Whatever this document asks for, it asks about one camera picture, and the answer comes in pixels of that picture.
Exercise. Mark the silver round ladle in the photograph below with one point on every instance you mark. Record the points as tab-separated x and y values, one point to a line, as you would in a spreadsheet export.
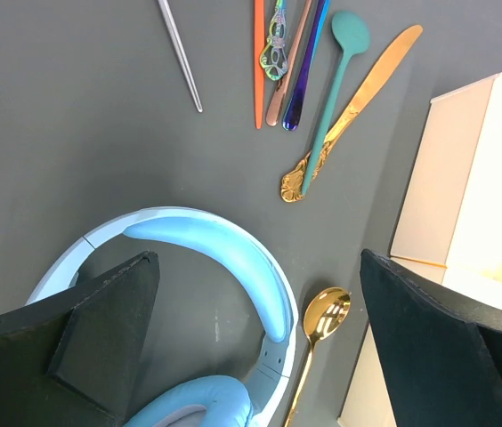
180	52

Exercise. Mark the iridescent blue purple spoon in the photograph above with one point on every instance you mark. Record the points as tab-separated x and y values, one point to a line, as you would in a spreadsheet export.
295	106

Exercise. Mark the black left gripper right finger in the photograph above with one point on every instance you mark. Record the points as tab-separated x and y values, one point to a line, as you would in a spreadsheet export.
440	351

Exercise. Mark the gold butter knife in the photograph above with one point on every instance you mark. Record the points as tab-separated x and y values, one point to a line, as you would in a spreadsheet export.
386	64

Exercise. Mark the teal silicone spoon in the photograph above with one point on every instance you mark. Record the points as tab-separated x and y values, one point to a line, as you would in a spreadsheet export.
352	34

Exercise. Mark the light blue headphones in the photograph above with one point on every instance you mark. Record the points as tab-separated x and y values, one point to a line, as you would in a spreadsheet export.
215	400

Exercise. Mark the cream divided utensil box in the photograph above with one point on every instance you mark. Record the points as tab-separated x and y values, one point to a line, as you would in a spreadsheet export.
449	230

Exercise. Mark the plain gold spoon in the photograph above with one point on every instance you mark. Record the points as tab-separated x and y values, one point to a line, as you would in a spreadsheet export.
323	316

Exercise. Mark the rose copper spoon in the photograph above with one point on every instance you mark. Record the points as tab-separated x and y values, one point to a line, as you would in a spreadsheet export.
276	103

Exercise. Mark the orange silicone spoon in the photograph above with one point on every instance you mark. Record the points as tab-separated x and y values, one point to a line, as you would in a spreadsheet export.
258	71

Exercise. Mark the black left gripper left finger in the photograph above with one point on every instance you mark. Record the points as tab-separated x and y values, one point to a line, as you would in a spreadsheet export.
71	359

